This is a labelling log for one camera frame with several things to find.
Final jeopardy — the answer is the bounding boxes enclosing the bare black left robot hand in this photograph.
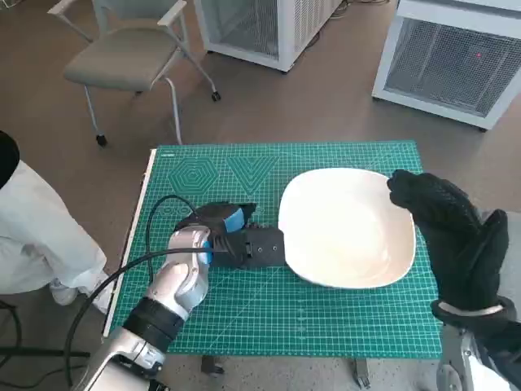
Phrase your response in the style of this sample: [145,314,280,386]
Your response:
[177,201,260,236]

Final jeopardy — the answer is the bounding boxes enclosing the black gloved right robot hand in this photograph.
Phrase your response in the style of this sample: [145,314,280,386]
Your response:
[386,169,510,313]

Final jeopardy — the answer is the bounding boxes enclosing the white square plate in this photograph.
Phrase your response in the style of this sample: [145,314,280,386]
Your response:
[278,169,417,289]

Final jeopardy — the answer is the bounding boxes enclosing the green cutting mat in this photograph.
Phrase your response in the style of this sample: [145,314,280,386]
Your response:
[106,140,444,360]

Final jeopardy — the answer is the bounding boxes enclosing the white mesh cabinet, red light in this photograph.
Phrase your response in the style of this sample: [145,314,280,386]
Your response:
[370,0,521,131]

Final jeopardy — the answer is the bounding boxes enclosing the person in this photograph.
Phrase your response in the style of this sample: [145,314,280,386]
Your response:
[0,130,113,314]

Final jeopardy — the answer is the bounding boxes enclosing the grey chair with castors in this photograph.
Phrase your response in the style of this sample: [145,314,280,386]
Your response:
[47,0,223,147]

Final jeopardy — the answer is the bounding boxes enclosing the black stand leg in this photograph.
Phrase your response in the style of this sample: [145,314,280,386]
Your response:
[0,345,91,360]

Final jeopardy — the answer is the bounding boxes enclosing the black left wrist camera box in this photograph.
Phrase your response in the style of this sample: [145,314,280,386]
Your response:
[211,222,287,270]

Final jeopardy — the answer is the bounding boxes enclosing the black table bracket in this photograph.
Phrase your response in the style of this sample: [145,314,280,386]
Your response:
[201,354,225,377]
[352,358,371,390]

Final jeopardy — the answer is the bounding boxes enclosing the black floor cable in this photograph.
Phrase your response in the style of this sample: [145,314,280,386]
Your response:
[0,299,24,351]

